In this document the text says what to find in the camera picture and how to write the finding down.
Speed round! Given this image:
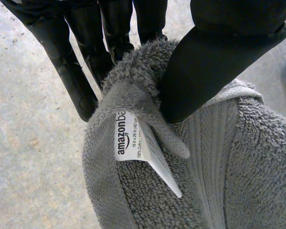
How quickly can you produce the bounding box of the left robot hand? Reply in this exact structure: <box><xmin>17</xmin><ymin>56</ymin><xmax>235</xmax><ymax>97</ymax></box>
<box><xmin>0</xmin><ymin>0</ymin><xmax>286</xmax><ymax>124</ymax></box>

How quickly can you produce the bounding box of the grey towel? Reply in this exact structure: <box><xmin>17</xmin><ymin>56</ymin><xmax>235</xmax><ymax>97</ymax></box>
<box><xmin>82</xmin><ymin>35</ymin><xmax>286</xmax><ymax>229</ymax></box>

